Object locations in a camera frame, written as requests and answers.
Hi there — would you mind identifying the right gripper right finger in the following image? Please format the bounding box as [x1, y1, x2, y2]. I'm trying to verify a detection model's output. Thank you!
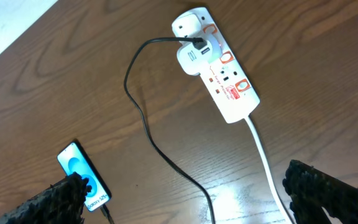
[282, 160, 358, 224]

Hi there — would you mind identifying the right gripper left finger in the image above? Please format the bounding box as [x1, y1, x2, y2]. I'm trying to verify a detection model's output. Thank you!
[0, 172, 91, 224]

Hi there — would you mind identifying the blue Galaxy smartphone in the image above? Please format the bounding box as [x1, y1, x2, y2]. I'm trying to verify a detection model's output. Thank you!
[57, 139, 111, 212]

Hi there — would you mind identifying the black charging cable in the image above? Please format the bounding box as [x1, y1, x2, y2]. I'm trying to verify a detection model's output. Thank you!
[99, 36, 217, 224]

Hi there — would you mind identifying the white USB charger adapter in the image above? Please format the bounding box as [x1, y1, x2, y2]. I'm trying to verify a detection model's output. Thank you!
[177, 36, 223, 76]

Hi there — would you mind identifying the white power strip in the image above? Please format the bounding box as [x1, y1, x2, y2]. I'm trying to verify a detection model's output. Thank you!
[172, 7, 260, 124]

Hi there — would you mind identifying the white power strip cord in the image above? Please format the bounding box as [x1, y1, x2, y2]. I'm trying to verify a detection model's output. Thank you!
[244, 115, 295, 224]

